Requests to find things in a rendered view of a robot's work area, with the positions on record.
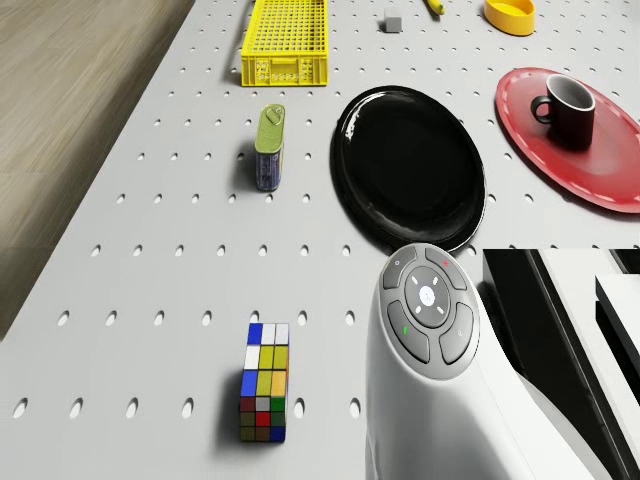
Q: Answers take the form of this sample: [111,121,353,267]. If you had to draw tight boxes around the black mug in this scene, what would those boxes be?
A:
[529,73,598,152]

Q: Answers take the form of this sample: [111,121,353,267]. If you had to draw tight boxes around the flat-sided can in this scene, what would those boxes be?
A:
[253,103,288,193]

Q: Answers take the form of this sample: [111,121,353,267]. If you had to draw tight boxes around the red plate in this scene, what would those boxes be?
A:
[494,66,640,215]

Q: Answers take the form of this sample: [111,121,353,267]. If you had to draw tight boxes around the puzzle cube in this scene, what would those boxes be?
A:
[238,322,291,444]

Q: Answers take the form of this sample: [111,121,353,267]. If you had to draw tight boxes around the black plate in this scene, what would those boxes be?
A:
[328,85,488,253]

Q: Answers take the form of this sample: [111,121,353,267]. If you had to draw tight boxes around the yellow bowl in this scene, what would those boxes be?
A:
[483,0,537,37]

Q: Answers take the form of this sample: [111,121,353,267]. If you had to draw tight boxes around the yellow basket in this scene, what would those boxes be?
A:
[240,0,330,88]

